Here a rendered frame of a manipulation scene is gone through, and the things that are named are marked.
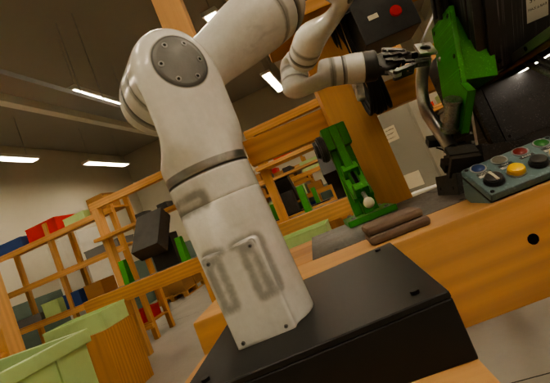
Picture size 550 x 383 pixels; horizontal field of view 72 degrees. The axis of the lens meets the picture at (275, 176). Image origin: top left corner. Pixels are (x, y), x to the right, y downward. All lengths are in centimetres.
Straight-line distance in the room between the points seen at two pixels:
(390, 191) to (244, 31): 80
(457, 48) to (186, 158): 68
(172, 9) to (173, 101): 103
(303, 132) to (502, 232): 80
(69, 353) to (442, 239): 52
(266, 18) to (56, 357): 50
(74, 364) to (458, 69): 85
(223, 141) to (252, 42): 18
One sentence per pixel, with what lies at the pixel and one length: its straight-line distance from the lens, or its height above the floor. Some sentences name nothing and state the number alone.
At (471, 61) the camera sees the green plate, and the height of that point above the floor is 115.
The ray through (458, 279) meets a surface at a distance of 63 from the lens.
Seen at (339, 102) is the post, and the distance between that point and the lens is 122.
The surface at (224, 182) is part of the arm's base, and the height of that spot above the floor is 105.
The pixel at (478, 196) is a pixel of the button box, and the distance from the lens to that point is 68.
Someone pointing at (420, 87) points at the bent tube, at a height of 116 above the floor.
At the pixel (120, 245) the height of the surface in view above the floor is 142.
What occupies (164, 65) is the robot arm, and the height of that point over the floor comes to 118.
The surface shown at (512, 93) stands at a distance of 113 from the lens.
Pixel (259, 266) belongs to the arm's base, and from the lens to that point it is 37.
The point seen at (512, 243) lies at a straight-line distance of 65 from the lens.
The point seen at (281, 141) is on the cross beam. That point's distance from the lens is 129.
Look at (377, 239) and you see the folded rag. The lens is 63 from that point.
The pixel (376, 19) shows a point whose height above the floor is 141.
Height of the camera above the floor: 101
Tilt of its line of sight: 5 degrees up
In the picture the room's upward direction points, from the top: 22 degrees counter-clockwise
